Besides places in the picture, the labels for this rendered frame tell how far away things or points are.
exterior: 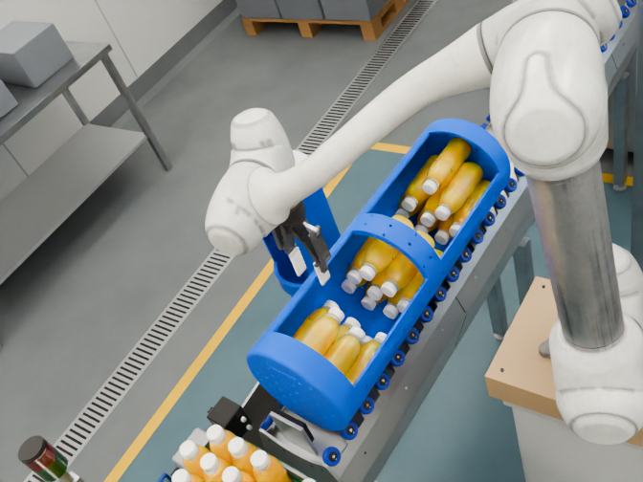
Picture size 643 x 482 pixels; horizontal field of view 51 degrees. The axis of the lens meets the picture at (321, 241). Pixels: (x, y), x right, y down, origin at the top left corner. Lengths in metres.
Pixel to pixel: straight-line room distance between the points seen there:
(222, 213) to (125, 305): 2.68
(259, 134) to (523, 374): 0.77
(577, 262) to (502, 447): 1.68
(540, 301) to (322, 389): 0.56
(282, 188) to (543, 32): 0.47
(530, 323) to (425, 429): 1.20
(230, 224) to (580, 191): 0.54
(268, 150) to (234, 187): 0.12
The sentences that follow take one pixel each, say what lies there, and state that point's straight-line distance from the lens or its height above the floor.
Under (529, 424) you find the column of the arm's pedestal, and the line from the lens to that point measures 1.71.
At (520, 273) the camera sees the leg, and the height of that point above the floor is 0.48.
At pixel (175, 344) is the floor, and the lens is 3.44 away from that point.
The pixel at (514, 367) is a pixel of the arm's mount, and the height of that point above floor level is 1.08.
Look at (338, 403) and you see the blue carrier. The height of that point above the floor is 1.13.
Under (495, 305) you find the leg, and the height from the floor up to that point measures 0.23.
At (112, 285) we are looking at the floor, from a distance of 3.96.
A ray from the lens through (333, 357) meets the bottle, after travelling 1.59.
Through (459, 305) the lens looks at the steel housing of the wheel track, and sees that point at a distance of 1.94.
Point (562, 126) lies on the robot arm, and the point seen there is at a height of 1.86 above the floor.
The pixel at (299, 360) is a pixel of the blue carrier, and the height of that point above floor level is 1.22.
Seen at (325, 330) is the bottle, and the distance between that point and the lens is 1.59.
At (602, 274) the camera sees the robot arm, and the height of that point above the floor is 1.53.
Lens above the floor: 2.38
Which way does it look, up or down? 42 degrees down
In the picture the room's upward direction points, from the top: 23 degrees counter-clockwise
